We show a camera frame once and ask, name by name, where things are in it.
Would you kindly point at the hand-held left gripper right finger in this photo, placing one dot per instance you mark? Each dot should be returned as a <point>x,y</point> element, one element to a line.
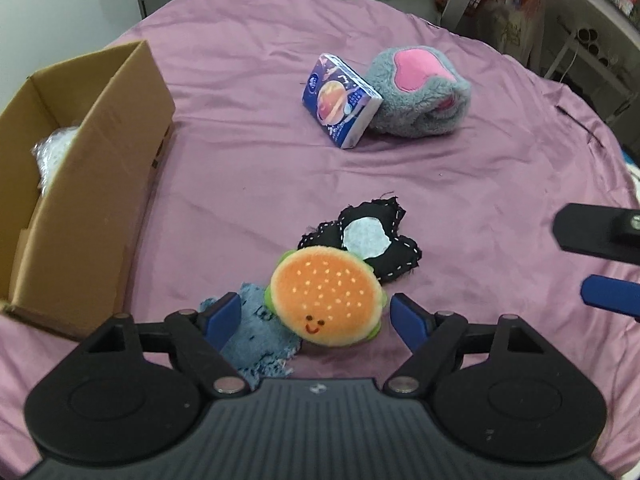
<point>407,320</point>

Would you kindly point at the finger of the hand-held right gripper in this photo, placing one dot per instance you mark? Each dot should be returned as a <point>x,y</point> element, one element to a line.
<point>610,292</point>
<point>590,230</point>

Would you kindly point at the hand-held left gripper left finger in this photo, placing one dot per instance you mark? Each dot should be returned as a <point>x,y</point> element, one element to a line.
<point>223,317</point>

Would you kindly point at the black felt patch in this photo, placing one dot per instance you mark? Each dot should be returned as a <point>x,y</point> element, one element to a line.
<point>395,255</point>

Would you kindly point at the burger plush toy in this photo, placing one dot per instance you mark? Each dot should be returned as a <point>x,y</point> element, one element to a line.
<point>325,290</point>

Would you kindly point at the brown cardboard box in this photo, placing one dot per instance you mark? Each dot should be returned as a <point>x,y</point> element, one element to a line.
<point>100,160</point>

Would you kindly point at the blue tissue pack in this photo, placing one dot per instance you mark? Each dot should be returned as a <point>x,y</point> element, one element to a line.
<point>340,100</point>

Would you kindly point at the pink bed sheet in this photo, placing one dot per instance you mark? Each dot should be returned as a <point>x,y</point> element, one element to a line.
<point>250,185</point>

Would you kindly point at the snack plastic bag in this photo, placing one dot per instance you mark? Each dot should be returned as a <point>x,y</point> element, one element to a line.
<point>515,25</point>

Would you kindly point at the clear crinkled plastic bag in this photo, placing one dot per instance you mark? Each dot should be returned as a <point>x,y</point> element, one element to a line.
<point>52,152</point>

